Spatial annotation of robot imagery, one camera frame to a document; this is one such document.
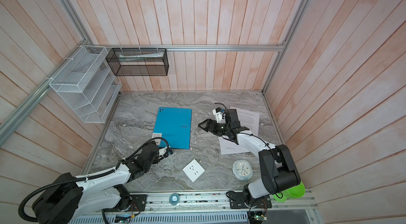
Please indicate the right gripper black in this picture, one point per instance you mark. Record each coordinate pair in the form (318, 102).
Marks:
(210, 122)

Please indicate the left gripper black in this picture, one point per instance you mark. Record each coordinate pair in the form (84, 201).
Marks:
(154, 142)

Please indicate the blue folder black inside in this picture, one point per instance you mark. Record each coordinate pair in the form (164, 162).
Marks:
(174, 125)

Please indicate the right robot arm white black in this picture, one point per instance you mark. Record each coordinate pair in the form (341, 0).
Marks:
(278, 171)

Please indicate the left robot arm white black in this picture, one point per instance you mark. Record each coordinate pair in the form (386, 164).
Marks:
(69, 197)

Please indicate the middle printed paper sheet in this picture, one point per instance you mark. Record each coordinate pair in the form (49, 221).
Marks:
(227, 147)

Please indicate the printed paper sheet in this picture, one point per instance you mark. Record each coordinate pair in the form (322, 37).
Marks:
(227, 147)
(249, 119)

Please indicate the top printed paper sheet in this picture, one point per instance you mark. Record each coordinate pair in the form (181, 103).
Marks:
(249, 119)

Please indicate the blue tape roll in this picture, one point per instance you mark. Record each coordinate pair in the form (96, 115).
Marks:
(174, 199)

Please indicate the white oval alarm clock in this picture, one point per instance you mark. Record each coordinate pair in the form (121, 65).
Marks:
(242, 170)

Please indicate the green plastic funnel cup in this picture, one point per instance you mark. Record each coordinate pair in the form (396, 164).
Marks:
(291, 193)

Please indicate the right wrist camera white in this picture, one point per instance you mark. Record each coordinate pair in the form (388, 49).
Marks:
(219, 115)

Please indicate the white wall socket plate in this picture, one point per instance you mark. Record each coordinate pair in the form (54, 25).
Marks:
(193, 170)

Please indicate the aluminium mounting rail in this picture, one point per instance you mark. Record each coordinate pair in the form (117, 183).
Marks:
(217, 201)

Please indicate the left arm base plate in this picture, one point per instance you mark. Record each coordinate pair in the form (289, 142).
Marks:
(135, 203)

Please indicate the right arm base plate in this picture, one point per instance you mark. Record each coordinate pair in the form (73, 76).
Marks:
(242, 200)

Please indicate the black wire mesh basket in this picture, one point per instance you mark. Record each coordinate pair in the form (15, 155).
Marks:
(138, 62)

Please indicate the horizontal aluminium frame bar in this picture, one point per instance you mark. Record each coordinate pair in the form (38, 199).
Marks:
(208, 48)

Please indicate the white wire mesh shelf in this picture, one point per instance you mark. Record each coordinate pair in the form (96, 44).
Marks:
(88, 87)

